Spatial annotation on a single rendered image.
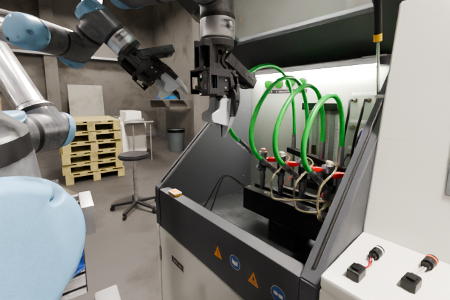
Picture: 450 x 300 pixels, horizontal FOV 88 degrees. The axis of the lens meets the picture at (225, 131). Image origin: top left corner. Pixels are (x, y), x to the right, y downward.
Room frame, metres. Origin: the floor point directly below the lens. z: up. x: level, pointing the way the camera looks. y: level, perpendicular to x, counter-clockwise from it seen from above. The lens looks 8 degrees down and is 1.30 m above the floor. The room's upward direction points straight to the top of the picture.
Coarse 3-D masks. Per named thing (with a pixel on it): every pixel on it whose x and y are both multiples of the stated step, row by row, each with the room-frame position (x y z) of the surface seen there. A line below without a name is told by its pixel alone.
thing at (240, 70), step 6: (228, 54) 0.53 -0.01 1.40; (228, 60) 0.52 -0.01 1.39; (234, 60) 0.53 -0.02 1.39; (234, 66) 0.53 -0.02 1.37; (240, 66) 0.55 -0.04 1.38; (240, 72) 0.55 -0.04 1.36; (246, 72) 0.56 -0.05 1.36; (240, 78) 0.56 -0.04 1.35; (246, 78) 0.56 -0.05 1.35; (252, 78) 0.58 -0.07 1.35; (240, 84) 0.59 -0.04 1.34; (246, 84) 0.58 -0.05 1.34; (252, 84) 0.58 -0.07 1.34
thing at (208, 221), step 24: (168, 216) 0.84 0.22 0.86; (192, 216) 0.71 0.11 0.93; (216, 216) 0.67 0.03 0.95; (192, 240) 0.71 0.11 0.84; (216, 240) 0.62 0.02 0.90; (240, 240) 0.55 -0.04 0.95; (216, 264) 0.62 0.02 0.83; (240, 264) 0.55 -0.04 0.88; (264, 264) 0.49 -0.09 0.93; (288, 264) 0.46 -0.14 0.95; (240, 288) 0.55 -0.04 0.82; (264, 288) 0.49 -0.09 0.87; (288, 288) 0.44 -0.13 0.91
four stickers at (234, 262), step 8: (216, 248) 0.62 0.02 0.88; (216, 256) 0.62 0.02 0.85; (232, 256) 0.57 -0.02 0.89; (232, 264) 0.57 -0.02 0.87; (248, 272) 0.52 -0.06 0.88; (248, 280) 0.52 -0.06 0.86; (256, 280) 0.50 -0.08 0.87; (256, 288) 0.50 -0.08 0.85; (272, 288) 0.47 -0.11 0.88; (280, 288) 0.45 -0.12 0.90; (272, 296) 0.47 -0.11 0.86; (280, 296) 0.45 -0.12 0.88
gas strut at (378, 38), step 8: (376, 0) 0.60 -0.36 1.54; (376, 8) 0.60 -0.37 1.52; (376, 16) 0.61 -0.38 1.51; (376, 24) 0.61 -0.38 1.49; (376, 32) 0.62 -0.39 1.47; (376, 40) 0.63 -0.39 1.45; (376, 48) 0.64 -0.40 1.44; (376, 56) 0.65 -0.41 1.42; (376, 64) 0.65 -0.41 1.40; (376, 72) 0.66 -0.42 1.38; (376, 80) 0.67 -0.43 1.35; (376, 88) 0.68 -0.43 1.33; (376, 96) 0.68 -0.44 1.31
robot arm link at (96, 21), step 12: (84, 0) 0.65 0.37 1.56; (96, 0) 0.68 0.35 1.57; (84, 12) 0.65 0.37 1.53; (96, 12) 0.66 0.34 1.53; (108, 12) 0.68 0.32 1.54; (84, 24) 0.66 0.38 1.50; (96, 24) 0.66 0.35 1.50; (108, 24) 0.67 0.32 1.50; (120, 24) 0.69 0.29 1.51; (96, 36) 0.68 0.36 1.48; (108, 36) 0.67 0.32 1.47
